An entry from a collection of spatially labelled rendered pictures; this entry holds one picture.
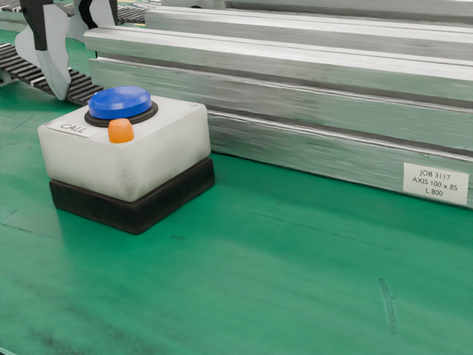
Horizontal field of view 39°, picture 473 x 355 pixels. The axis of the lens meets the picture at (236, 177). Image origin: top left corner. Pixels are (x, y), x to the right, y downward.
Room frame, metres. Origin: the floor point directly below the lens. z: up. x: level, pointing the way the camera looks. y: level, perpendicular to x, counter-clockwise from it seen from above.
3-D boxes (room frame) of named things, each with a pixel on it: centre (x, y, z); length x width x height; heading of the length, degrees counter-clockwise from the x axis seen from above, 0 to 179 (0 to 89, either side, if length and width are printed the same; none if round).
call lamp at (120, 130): (0.37, 0.07, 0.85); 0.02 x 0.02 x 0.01
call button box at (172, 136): (0.41, 0.06, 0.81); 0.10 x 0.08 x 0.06; 141
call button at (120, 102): (0.41, 0.07, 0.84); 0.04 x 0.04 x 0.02
